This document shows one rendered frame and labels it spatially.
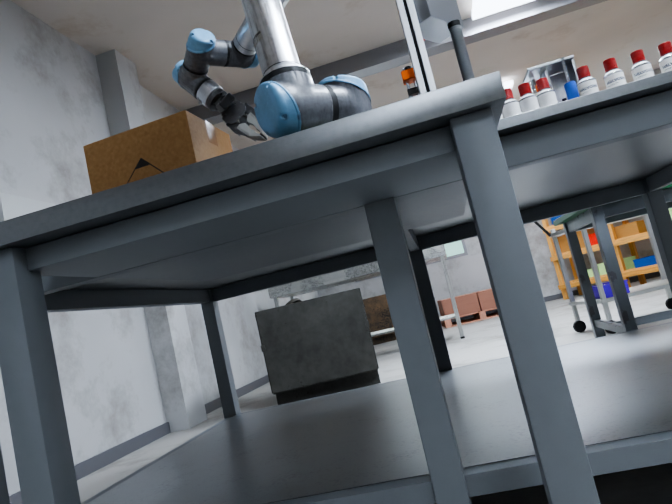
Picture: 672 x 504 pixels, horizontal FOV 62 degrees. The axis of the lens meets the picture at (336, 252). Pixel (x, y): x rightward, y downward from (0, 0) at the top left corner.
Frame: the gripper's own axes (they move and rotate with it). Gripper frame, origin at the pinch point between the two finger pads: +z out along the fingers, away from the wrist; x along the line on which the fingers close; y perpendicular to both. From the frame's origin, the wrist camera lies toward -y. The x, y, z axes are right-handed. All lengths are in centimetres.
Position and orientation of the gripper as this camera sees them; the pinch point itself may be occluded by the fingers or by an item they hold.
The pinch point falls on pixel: (262, 135)
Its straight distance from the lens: 166.5
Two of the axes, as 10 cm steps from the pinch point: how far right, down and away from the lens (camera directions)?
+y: 0.9, 1.6, 9.8
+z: 7.5, 6.3, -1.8
